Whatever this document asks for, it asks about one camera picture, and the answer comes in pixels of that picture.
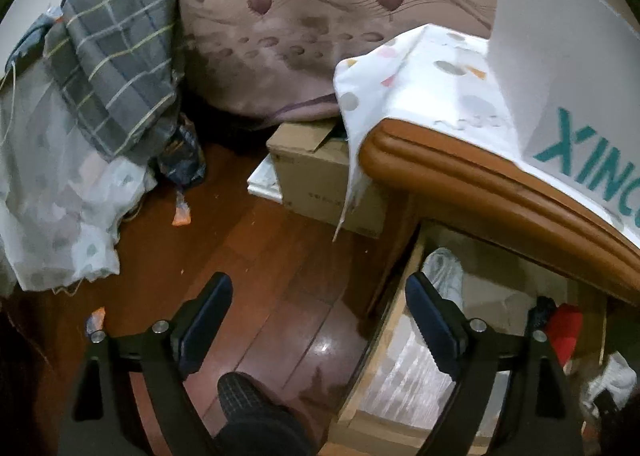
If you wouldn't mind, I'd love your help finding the grey white rolled cloth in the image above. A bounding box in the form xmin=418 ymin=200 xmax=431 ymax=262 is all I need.
xmin=421 ymin=248 xmax=464 ymax=311

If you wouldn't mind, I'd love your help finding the brown cardboard box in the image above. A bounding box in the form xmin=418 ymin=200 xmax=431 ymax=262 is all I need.
xmin=267 ymin=119 xmax=387 ymax=238

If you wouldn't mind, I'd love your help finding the white dotted fabric pile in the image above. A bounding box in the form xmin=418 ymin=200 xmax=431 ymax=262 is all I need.
xmin=1 ymin=62 xmax=156 ymax=297

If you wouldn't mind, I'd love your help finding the grey plaid cloth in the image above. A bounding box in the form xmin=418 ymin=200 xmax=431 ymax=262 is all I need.
xmin=42 ymin=0 xmax=179 ymax=161

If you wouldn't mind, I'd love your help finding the grey white sock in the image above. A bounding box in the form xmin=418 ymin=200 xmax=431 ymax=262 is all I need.
xmin=579 ymin=352 xmax=638 ymax=418

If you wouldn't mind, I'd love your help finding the orange blue wrapper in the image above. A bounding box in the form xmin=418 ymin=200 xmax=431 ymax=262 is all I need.
xmin=85 ymin=306 xmax=106 ymax=337

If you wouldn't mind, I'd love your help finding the dark blue plastic bag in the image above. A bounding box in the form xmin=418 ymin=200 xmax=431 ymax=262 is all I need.
xmin=151 ymin=112 xmax=207 ymax=190

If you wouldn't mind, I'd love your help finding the plaid slipper foot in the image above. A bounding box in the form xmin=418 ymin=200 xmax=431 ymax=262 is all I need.
xmin=213 ymin=372 xmax=317 ymax=455

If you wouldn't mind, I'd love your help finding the dark blue underwear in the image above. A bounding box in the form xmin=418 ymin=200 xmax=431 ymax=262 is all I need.
xmin=527 ymin=295 xmax=556 ymax=331

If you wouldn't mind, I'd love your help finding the orange wrapper on floor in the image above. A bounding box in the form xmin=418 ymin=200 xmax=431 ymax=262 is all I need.
xmin=171 ymin=190 xmax=192 ymax=227

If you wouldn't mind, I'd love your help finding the red knitted garment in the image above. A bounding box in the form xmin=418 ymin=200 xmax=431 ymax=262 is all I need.
xmin=544 ymin=303 xmax=584 ymax=367

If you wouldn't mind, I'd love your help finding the white patterned cover cloth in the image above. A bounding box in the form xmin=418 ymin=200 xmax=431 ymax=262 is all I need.
xmin=333 ymin=24 xmax=639 ymax=243

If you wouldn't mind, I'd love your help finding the white XINCCI shoe box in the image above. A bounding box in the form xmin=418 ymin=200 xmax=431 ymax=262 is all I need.
xmin=487 ymin=0 xmax=639 ymax=233

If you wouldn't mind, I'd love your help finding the wooden drawer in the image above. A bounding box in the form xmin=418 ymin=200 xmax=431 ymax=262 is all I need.
xmin=326 ymin=221 xmax=606 ymax=455

